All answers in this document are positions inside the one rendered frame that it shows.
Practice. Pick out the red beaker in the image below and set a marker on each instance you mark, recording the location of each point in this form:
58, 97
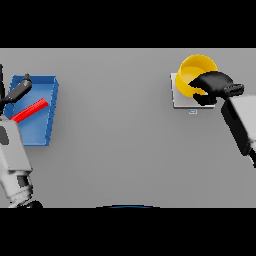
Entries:
29, 110

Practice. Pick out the blue tray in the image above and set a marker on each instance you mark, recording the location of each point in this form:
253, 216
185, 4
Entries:
37, 123

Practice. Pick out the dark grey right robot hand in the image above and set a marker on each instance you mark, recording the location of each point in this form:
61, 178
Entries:
215, 84

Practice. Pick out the yellow bowl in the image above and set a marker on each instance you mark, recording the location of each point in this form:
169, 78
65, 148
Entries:
192, 74

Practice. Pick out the flat pale square scale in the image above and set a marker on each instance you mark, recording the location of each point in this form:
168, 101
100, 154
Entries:
182, 100

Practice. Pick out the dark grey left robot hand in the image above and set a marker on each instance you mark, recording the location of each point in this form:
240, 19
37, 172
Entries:
18, 91

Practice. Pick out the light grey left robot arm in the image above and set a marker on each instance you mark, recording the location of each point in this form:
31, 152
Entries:
14, 151

